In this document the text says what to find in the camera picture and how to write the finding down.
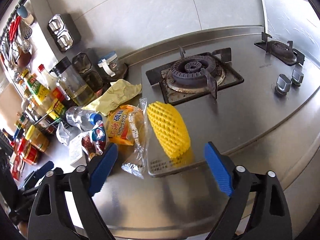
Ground red white snack bag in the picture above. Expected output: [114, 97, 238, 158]
[81, 120, 107, 160]

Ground orange sulfur soap wrapper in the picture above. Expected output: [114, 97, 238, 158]
[105, 105, 135, 146]

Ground silver foil packet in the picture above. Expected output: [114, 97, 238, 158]
[56, 122, 77, 146]

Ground clear plastic wrapper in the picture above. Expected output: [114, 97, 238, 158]
[121, 98, 149, 179]

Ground crushed clear water bottle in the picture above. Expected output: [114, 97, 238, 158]
[66, 106, 103, 132]

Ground yellow foam fruit net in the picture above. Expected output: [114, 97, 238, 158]
[146, 101, 191, 159]

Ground yellow paper wrapper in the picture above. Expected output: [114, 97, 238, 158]
[82, 79, 142, 116]

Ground red tin can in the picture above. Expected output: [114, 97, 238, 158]
[20, 144, 39, 165]

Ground yellow lid sauce jar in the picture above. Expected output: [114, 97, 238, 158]
[25, 125, 49, 152]

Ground glass oil jar black lid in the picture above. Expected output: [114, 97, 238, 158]
[51, 57, 95, 106]

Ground yellow label vinegar bottle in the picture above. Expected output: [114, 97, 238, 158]
[21, 69, 50, 106]

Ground red cap sauce bottle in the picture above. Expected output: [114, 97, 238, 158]
[38, 64, 57, 91]

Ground white blue lidded container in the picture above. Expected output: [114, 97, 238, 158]
[98, 51, 118, 77]

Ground near gas burner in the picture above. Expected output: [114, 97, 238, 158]
[145, 47, 244, 106]

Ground gas burner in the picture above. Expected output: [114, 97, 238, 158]
[145, 47, 244, 106]
[254, 32, 305, 66]

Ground dark glass spice jars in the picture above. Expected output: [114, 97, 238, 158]
[72, 53, 104, 93]

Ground near stove knob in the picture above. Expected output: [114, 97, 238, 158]
[275, 74, 292, 95]

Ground stove knob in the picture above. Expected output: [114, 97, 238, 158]
[291, 68, 304, 87]
[275, 74, 292, 95]

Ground far stove knob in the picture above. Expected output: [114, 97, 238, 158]
[291, 68, 304, 87]

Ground far gas burner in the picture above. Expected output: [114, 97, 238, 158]
[254, 32, 305, 66]

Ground hanging metal slotted spoon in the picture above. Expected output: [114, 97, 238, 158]
[20, 21, 33, 53]

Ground black wire rack basket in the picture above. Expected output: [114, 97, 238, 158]
[33, 106, 68, 135]

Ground steel wall seasoning box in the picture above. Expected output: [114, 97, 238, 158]
[47, 13, 81, 53]

